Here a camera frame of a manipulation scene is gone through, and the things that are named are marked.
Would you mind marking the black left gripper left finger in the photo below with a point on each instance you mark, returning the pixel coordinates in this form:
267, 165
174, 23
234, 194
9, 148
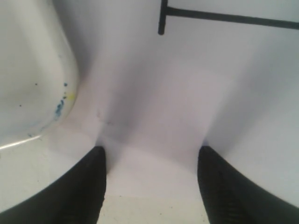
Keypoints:
75, 198

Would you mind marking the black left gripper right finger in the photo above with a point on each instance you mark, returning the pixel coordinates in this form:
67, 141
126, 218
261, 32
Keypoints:
231, 198

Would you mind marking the white paint tray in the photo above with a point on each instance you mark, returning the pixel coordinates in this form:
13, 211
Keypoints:
38, 71

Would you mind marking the white paper with square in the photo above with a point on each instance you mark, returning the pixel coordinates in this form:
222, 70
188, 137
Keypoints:
153, 100

